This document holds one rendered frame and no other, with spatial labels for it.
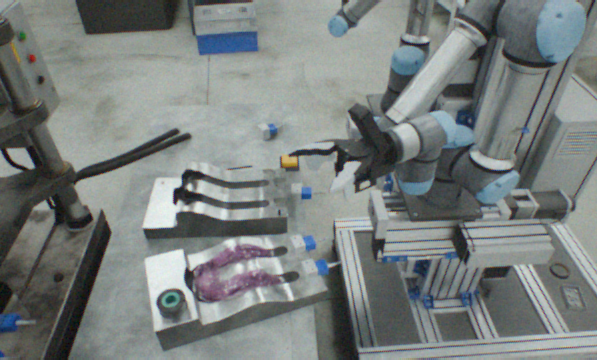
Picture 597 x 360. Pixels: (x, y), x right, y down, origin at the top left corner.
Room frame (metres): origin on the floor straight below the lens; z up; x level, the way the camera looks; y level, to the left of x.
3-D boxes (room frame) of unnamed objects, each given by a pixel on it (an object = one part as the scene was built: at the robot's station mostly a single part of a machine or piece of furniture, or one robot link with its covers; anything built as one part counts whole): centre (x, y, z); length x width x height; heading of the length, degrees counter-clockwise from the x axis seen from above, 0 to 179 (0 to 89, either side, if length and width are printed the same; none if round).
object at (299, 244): (0.97, -0.04, 0.86); 0.13 x 0.05 x 0.05; 110
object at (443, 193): (1.02, -0.44, 1.09); 0.15 x 0.15 x 0.10
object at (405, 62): (1.52, -0.40, 1.20); 0.13 x 0.12 x 0.14; 158
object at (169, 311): (0.68, 0.35, 0.93); 0.08 x 0.08 x 0.04
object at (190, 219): (1.17, 0.30, 0.87); 0.50 x 0.26 x 0.14; 93
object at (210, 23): (4.38, 0.73, 0.28); 0.61 x 0.41 x 0.15; 98
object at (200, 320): (0.82, 0.19, 0.86); 0.50 x 0.26 x 0.11; 110
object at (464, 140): (1.01, -0.44, 1.20); 0.13 x 0.12 x 0.14; 30
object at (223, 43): (4.38, 0.73, 0.11); 0.61 x 0.41 x 0.22; 98
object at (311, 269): (0.87, -0.08, 0.86); 0.13 x 0.05 x 0.05; 110
